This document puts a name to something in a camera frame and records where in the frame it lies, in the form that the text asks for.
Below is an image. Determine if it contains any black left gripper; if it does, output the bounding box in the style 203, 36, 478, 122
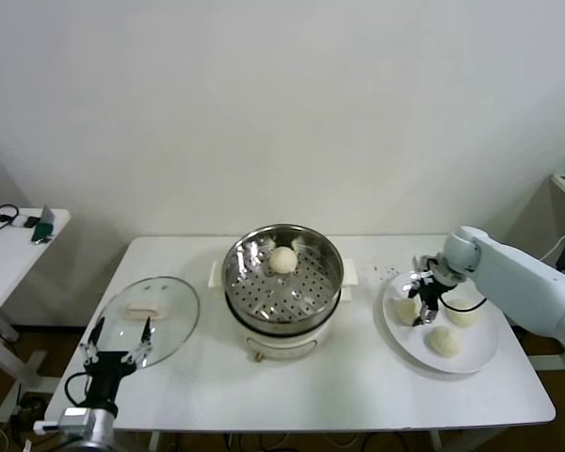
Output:
79, 315, 154, 416

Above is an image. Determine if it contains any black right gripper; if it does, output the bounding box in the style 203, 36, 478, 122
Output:
404, 270, 447, 329

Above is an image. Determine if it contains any white steamed baozi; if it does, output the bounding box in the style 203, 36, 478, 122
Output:
445, 299, 480, 329
267, 246, 298, 277
394, 300, 418, 327
427, 326, 463, 359

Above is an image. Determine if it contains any round glass pot lid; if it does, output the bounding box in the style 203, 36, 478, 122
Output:
92, 276, 202, 369

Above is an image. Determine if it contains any perforated steel steamer basket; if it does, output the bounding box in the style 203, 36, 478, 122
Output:
208, 224, 361, 331

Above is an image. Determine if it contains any large white plate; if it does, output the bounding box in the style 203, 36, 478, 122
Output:
375, 270, 500, 376

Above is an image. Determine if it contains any floor power strip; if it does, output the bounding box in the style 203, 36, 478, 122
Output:
8, 394, 48, 428

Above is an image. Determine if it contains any green tool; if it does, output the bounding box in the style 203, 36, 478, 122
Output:
31, 204, 57, 246

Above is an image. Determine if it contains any white side table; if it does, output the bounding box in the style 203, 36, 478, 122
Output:
0, 206, 72, 423

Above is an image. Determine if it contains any white electric cooking pot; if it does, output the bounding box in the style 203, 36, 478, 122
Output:
225, 282, 354, 364

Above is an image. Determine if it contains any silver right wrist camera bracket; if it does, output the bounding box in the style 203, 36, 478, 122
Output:
412, 253, 448, 275

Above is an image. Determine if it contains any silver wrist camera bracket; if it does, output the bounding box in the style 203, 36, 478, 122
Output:
412, 253, 448, 275
32, 407, 95, 434

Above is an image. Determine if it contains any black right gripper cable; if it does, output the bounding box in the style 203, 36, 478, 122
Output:
440, 294, 490, 313

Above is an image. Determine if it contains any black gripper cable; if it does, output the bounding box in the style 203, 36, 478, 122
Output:
440, 294, 490, 313
64, 371, 93, 406

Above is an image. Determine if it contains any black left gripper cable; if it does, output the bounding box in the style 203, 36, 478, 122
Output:
64, 371, 93, 406

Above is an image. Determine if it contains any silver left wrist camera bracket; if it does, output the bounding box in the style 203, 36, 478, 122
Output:
32, 407, 95, 434

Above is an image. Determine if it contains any white power cable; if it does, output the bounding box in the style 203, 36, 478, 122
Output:
539, 220, 565, 265

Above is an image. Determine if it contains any white desk base frame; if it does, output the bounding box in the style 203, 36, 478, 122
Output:
526, 347, 565, 373

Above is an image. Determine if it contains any black cable loop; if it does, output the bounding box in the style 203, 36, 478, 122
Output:
0, 204, 23, 234

